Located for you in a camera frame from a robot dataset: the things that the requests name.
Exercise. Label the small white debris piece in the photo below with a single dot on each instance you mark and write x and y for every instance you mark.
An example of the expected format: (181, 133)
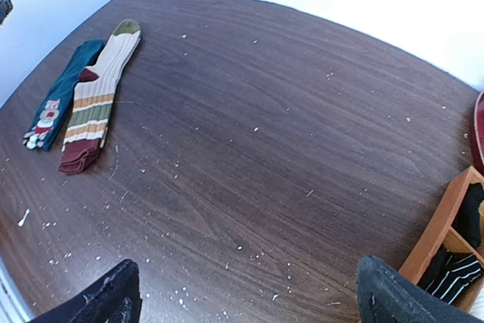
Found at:
(22, 221)

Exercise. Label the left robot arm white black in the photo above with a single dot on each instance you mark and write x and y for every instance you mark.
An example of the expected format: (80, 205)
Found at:
(6, 7)

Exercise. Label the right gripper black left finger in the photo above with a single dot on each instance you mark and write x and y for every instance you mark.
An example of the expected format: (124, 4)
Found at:
(114, 297)

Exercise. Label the beige brown striped sock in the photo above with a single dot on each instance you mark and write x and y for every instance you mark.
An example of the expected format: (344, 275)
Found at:
(93, 99)

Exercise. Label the dark teal monkey sock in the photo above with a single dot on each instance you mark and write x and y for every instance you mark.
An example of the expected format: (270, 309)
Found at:
(54, 108)

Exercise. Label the red round tray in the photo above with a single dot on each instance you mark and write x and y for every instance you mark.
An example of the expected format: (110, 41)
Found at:
(476, 134)

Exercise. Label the striped black white sock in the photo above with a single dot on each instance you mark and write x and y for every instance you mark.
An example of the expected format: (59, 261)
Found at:
(450, 274)

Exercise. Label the black sock in box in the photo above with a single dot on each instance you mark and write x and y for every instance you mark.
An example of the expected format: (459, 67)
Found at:
(467, 220)

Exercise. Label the orange wooden compartment box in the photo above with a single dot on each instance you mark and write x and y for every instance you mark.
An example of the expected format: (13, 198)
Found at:
(440, 233)

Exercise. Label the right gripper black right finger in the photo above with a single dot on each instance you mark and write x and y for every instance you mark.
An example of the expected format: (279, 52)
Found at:
(386, 296)

